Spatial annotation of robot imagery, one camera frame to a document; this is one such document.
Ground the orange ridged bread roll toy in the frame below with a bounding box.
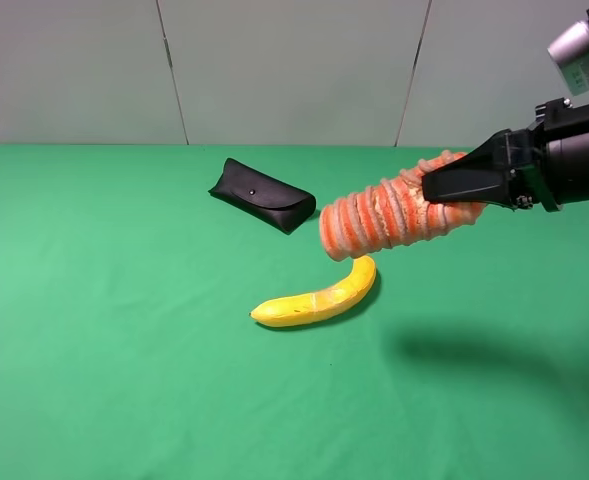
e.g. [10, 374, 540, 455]
[319, 150, 485, 261]

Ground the yellow toy banana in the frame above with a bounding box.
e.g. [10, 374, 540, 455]
[250, 256, 377, 328]

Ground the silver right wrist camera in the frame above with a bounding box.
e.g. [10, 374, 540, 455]
[547, 8, 589, 96]

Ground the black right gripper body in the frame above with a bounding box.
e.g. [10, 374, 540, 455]
[507, 98, 589, 212]

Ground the black glasses case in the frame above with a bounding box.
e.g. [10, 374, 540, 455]
[208, 158, 316, 234]

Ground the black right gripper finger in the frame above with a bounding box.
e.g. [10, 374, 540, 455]
[422, 129, 516, 210]

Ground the green table cloth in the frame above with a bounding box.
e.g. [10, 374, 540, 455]
[0, 145, 589, 479]

